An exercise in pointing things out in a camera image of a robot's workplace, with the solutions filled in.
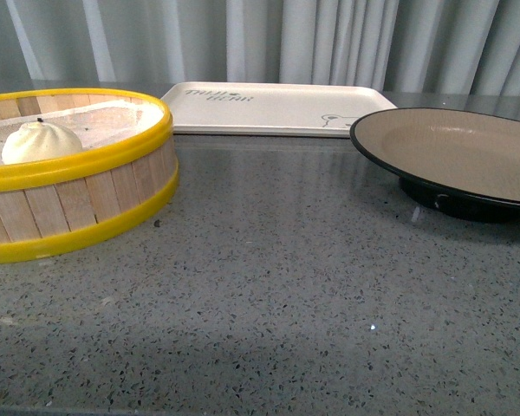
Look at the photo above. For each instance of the white steamed bun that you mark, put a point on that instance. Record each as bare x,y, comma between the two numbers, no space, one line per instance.
39,140

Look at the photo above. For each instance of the grey pleated curtain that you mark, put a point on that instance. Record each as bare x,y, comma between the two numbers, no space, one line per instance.
447,47

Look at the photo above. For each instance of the white bear print tray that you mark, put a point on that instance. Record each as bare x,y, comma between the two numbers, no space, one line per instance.
232,108

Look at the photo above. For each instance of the white steamer liner cloth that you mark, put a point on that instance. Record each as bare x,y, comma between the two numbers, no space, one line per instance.
95,125

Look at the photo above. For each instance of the beige plate with black rim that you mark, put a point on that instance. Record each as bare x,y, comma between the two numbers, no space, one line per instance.
465,165

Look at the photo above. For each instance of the yellow rimmed bamboo steamer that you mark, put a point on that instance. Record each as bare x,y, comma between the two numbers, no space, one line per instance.
53,207

